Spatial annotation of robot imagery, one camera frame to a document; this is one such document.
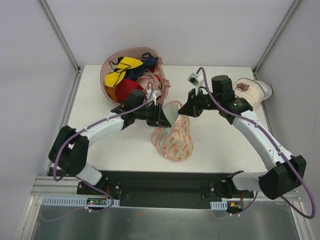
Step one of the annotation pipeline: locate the pink satin bra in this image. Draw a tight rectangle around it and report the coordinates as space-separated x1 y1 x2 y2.
136 73 163 98

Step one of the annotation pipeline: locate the right white cable duct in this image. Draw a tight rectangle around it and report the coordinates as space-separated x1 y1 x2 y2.
210 201 242 211

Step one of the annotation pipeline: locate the right aluminium frame post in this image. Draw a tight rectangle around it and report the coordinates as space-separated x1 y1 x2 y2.
252 0 303 77

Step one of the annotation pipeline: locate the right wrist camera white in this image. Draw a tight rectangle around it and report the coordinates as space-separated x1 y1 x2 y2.
187 72 204 95

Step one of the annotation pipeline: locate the navy blue bra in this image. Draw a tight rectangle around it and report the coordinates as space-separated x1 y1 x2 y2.
125 52 159 81

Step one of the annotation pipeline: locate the yellow bra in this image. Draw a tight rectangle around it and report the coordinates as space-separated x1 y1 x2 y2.
104 57 143 88

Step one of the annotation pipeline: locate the left aluminium frame post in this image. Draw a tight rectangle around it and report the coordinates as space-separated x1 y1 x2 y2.
37 0 81 73

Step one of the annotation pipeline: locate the red bra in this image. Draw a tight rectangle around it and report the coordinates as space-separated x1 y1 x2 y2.
115 78 144 103

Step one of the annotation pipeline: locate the aluminium frame post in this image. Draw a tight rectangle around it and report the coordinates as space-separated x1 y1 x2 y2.
37 0 81 73
252 0 303 77

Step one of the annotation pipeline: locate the white cable duct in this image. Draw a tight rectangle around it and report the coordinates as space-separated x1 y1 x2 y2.
210 201 242 211
42 196 120 208

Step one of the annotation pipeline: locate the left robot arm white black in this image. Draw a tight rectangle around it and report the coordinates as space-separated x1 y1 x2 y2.
48 89 172 195

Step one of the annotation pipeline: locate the left white cable duct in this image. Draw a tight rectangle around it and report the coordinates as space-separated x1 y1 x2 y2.
42 196 120 208

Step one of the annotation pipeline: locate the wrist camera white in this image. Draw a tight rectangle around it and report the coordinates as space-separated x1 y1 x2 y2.
150 90 162 105
187 72 204 95

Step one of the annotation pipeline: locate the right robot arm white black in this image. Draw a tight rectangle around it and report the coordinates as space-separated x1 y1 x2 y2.
178 72 307 200

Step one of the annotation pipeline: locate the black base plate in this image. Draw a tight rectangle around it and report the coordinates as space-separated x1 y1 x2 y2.
76 170 254 209

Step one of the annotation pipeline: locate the white bra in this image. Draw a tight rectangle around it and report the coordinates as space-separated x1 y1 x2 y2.
163 101 181 127

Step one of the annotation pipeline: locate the pink plastic basket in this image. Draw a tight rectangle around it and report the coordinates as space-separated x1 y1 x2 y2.
100 47 171 104

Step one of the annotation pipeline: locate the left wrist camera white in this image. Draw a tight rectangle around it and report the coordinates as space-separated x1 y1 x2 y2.
150 90 162 105

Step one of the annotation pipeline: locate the floral mesh laundry bag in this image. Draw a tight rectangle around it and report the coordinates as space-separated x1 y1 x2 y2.
151 114 194 162

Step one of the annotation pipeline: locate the cream bear laundry bag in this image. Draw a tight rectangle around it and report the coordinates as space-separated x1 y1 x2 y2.
232 78 265 111

